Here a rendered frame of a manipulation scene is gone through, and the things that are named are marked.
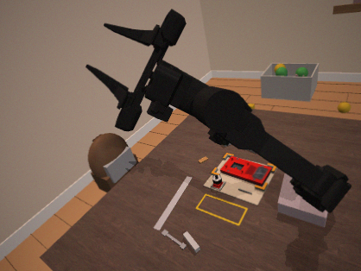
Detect black tyre with grey wheel rim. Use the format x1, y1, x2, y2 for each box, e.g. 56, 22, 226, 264
212, 175, 222, 185

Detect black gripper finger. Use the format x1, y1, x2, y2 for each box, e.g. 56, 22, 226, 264
86, 65, 129, 110
104, 23, 160, 47

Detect light grey flat bar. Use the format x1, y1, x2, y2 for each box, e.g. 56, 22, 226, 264
154, 176, 192, 230

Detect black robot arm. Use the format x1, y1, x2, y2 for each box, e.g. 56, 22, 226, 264
145, 60, 352, 213

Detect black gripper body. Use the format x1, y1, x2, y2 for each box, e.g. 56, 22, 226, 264
115, 9, 197, 131

